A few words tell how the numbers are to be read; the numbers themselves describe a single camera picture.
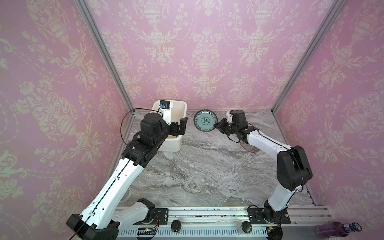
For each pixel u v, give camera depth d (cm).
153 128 47
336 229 64
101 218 37
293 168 47
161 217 74
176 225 64
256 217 73
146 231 73
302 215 76
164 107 54
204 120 92
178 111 112
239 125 71
